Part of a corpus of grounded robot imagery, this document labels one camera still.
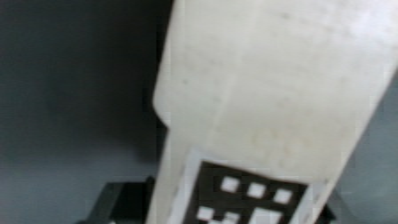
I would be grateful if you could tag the white cylindrical table leg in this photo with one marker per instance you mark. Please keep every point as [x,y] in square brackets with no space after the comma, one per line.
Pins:
[276,69]

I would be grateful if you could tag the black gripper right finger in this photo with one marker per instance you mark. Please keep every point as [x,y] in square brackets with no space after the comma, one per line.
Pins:
[340,215]

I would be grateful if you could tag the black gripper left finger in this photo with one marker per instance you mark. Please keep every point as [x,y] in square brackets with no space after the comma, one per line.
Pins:
[123,202]

